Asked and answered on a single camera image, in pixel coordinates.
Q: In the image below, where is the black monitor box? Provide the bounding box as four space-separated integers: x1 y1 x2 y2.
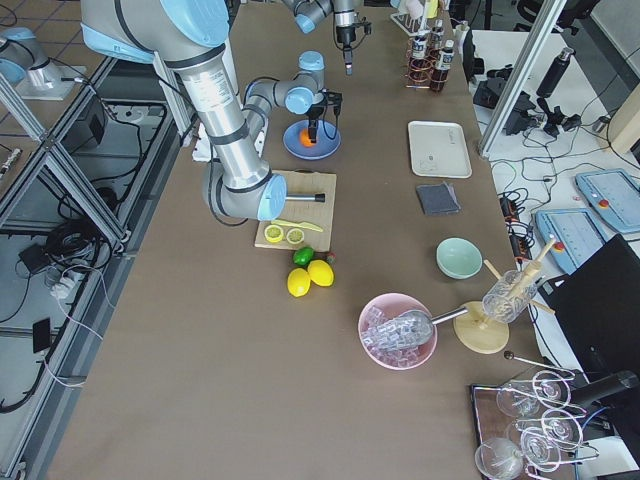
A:
539 234 639 374

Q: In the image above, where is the lemon half right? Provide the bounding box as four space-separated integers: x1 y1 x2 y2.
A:
285 227 305 245

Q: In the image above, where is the dark grey folded cloth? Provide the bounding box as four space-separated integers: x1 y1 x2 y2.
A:
416 182 461 216

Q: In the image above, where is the lemon half left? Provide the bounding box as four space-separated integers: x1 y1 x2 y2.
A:
263 224 285 244

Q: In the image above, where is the aluminium frame post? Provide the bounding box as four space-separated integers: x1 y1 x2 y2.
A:
478 0 566 159

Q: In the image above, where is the wooden cup drying stand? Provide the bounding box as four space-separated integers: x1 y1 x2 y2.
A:
453 238 554 354

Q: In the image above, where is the clear glass on stand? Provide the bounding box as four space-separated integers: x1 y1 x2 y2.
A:
482 270 537 324

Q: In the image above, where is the wooden cutting board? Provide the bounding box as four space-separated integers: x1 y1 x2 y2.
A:
254 170 337 252

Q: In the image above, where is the pink bowl with ice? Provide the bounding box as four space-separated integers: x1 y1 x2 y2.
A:
358 293 438 370

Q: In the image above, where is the lemon half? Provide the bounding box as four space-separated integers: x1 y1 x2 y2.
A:
285 227 305 245
263 224 285 244

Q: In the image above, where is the black water bottle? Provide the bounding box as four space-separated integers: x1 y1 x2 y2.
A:
536 47 575 99

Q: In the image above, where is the yellow plastic knife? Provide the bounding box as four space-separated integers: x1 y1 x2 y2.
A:
271 219 324 233

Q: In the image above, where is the mint green bowl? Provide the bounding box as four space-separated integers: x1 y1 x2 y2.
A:
436 237 483 280

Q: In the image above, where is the orange mandarin fruit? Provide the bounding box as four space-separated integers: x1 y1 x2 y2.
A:
299 129 317 148

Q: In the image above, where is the copper wire bottle rack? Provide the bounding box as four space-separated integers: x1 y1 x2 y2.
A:
405 37 454 92

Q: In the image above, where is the blue teach pendant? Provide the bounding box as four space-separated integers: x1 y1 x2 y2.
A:
534 208 609 274
575 169 639 234

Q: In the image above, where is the cream rectangular tray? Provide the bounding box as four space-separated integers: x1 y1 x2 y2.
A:
407 120 472 179

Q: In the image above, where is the brown bottle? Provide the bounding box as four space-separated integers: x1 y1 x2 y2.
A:
429 19 444 58
429 40 455 92
408 30 429 85

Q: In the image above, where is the wine glass tray rack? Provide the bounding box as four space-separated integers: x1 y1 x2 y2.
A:
469 368 600 479

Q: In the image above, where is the yellow lemon right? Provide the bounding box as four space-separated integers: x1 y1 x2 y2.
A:
307 259 335 287

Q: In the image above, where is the orange power strip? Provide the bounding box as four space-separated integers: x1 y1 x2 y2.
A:
499 194 535 264

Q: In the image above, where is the blue teach pendant lower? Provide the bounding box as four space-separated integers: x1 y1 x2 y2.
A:
534 208 609 274

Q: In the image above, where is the yellow lemon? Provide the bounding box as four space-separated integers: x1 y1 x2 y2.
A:
287 268 311 298
307 259 335 287

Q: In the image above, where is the yellow lemon left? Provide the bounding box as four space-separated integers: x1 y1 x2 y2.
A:
287 268 311 298

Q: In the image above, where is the brown bottle front left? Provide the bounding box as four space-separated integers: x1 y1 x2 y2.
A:
408 30 429 85

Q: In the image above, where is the green lime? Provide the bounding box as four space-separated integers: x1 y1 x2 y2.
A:
292 246 315 267

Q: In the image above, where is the blue round plate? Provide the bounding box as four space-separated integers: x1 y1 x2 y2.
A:
283 120 341 161

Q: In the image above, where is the silver metal ice scoop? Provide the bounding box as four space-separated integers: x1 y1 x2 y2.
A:
379 306 468 350

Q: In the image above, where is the brown bottle front right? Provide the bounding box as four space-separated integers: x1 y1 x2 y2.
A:
429 40 455 92

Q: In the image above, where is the blue teach pendant upper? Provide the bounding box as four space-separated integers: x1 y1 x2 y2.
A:
575 169 639 234

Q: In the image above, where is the brown bottle back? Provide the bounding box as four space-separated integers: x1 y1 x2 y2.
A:
429 19 444 58

